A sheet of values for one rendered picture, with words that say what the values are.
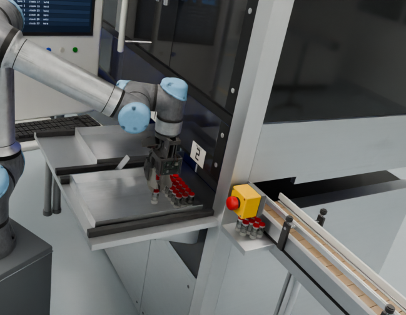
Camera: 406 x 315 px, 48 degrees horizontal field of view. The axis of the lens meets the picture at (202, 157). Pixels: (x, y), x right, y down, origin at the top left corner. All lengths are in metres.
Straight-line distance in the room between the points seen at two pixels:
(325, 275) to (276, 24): 0.66
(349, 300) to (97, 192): 0.79
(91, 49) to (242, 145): 1.06
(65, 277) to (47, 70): 1.54
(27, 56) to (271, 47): 0.59
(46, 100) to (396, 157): 1.46
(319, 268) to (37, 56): 0.87
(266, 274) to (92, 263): 1.13
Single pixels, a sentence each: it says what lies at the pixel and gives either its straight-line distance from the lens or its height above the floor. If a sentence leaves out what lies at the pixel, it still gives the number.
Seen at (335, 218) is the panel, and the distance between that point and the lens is 1.79.
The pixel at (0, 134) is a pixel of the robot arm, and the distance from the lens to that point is 1.34.
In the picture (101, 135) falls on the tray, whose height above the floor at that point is 0.88.
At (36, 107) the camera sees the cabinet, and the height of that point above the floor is 0.86.
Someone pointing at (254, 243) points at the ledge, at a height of 0.88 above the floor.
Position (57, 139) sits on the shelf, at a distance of 1.79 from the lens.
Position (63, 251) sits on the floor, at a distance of 2.62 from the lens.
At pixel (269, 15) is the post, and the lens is 1.18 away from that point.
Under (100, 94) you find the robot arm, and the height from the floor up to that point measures 1.28.
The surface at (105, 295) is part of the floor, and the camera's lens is 2.38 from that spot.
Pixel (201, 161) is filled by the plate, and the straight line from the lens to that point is 1.46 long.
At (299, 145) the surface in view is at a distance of 1.44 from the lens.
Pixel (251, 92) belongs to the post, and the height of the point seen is 1.31.
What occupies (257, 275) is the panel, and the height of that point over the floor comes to 0.61.
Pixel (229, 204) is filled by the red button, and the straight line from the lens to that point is 1.29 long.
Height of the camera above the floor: 1.66
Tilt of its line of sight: 26 degrees down
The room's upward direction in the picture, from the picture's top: 11 degrees clockwise
